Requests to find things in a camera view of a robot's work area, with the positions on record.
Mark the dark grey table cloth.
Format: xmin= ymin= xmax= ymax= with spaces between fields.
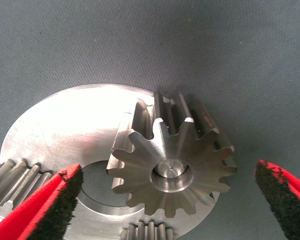
xmin=0 ymin=0 xmax=300 ymax=240

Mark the round metal plate with hole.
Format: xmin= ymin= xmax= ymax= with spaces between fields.
xmin=0 ymin=83 xmax=221 ymax=240

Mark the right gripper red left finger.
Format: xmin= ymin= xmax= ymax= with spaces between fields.
xmin=0 ymin=163 xmax=84 ymax=240

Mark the small shiny steel gear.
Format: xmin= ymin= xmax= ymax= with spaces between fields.
xmin=120 ymin=220 xmax=175 ymax=240
xmin=0 ymin=158 xmax=53 ymax=226

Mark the large steel bevel gear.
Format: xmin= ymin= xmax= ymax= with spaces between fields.
xmin=106 ymin=89 xmax=238 ymax=219

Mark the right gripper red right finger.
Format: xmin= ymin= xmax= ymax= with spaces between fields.
xmin=255 ymin=159 xmax=300 ymax=240

